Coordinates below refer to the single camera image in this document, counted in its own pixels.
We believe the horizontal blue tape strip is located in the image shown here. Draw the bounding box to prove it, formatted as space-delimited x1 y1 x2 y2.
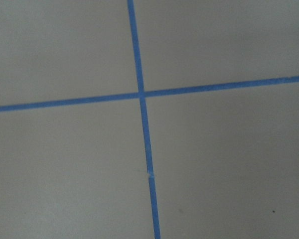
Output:
0 76 299 112

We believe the vertical blue tape strip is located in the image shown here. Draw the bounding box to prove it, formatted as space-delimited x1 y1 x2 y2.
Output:
127 0 161 239

